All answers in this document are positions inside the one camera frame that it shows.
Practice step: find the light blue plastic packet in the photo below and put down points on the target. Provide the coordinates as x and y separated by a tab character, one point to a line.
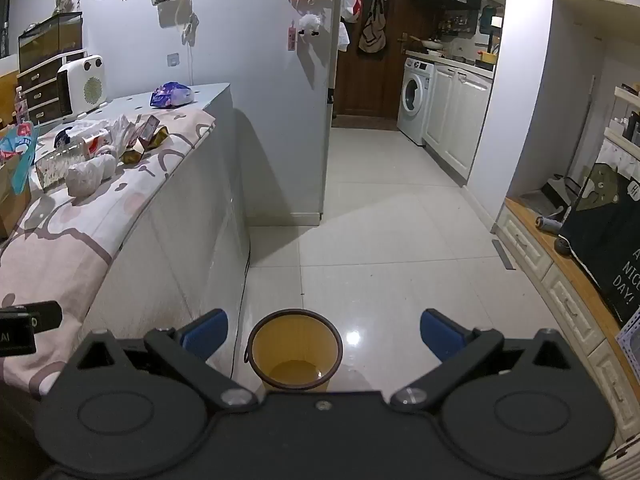
20	152

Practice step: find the white washing machine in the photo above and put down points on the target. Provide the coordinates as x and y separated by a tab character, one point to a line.
415	97

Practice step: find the wooden top bench with drawers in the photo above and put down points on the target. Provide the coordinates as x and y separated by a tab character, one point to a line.
550	270

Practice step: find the purple snack bag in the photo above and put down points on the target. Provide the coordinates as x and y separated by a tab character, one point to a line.
171	95

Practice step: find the brown hanging bag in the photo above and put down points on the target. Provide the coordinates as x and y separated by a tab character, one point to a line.
372	30

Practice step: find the white wall socket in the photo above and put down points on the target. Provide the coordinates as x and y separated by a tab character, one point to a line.
173	59

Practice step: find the white counter cabinet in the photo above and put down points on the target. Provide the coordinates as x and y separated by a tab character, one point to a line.
200	210

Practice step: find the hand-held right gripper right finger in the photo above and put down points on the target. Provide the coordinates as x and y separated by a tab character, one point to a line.
442	336

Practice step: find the brown wooden door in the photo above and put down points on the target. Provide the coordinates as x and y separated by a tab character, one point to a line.
370	85

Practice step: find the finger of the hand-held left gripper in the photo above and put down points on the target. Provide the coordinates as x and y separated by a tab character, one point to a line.
46	317

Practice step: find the white plush toy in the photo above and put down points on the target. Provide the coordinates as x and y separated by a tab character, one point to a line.
309	24

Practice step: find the clear white plastic wrapper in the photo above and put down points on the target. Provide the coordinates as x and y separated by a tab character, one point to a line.
124	135

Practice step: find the glass terrarium tank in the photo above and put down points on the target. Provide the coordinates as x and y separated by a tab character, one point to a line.
50	42

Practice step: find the pink hanging tag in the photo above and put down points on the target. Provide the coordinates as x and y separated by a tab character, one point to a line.
291	36

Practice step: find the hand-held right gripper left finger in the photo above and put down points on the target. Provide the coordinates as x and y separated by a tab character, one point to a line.
206	334

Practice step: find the white fan heater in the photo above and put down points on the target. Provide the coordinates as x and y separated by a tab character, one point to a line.
82	87

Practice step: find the pink printed table cloth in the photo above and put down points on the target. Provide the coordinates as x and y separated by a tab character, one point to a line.
75	230

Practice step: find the dark door mat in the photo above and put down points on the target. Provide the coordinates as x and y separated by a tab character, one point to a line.
365	123

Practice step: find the yellow bin with brown rim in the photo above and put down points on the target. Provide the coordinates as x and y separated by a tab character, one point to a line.
295	355

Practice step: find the brown cardboard box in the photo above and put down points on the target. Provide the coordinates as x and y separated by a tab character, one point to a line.
12	205

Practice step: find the grey lint roller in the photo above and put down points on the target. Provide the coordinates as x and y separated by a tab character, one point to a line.
549	223

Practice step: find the patterned tissue box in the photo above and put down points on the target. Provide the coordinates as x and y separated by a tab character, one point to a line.
52	167

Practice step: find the plastic bottle with pink label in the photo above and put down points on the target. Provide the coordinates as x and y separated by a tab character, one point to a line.
20	107

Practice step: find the white kitchen base cabinets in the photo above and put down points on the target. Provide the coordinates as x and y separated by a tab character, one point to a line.
457	115

